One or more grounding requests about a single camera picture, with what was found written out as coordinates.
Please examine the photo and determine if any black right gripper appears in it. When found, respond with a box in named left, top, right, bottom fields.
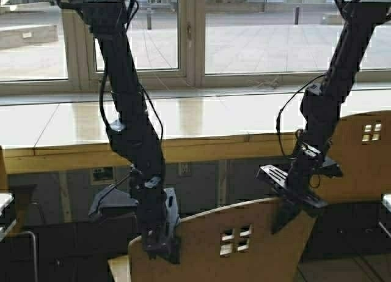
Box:
left=257, top=147, right=343, bottom=235

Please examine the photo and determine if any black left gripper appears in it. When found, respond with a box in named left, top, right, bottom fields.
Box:
left=88, top=168, right=181, bottom=264

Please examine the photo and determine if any plywood chair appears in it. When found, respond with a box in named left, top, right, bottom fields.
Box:
left=1, top=146, right=39, bottom=281
left=107, top=196, right=317, bottom=282

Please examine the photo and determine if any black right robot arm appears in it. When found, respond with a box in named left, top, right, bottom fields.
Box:
left=257, top=0, right=390, bottom=234

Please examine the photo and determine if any white robot base left corner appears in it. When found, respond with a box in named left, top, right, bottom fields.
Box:
left=1, top=192, right=16, bottom=241

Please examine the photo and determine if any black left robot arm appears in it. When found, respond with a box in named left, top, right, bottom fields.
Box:
left=56, top=0, right=181, bottom=264

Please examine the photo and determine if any white robot base right corner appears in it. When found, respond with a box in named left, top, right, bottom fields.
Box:
left=378, top=193, right=391, bottom=239

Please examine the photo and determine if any long wooden window counter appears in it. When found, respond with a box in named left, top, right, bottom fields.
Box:
left=0, top=89, right=391, bottom=176

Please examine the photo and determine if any wall socket plate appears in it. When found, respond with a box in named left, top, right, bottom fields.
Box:
left=178, top=162, right=191, bottom=177

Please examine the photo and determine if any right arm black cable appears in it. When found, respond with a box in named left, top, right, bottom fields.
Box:
left=276, top=73, right=327, bottom=160

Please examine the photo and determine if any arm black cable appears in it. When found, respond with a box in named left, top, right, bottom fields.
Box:
left=98, top=6, right=165, bottom=142
left=276, top=73, right=327, bottom=160

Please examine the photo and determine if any wall power outlet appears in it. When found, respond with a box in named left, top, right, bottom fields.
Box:
left=90, top=166, right=116, bottom=185

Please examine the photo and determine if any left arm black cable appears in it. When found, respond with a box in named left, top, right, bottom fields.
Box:
left=98, top=6, right=165, bottom=142

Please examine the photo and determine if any window frame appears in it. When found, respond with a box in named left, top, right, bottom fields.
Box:
left=0, top=0, right=391, bottom=95

